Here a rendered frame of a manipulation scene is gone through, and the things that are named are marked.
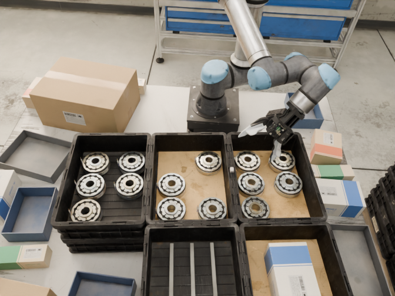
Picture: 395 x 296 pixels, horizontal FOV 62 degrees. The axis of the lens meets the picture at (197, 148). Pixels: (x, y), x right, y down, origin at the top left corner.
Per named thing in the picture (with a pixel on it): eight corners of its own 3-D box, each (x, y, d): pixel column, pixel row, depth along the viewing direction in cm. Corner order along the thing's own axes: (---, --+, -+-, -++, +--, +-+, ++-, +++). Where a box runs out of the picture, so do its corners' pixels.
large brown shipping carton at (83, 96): (42, 125, 163) (28, 93, 148) (70, 87, 182) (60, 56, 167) (119, 140, 158) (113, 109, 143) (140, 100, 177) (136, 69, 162)
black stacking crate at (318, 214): (224, 151, 142) (227, 133, 133) (292, 150, 143) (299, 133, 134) (234, 238, 116) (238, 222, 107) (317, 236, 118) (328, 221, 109)
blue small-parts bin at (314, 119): (283, 101, 180) (286, 91, 175) (311, 102, 180) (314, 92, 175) (290, 128, 167) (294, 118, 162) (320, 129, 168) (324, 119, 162)
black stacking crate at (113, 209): (81, 152, 139) (74, 134, 130) (153, 151, 140) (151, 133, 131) (60, 242, 113) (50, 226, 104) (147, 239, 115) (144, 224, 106)
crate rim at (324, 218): (226, 135, 134) (226, 131, 133) (298, 135, 136) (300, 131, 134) (237, 225, 109) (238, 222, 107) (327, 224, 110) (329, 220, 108)
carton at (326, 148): (310, 138, 163) (315, 128, 157) (335, 144, 161) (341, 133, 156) (310, 163, 153) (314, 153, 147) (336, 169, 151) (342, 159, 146)
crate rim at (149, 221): (151, 136, 133) (151, 132, 131) (226, 135, 134) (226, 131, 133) (146, 227, 107) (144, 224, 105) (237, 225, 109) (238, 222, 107)
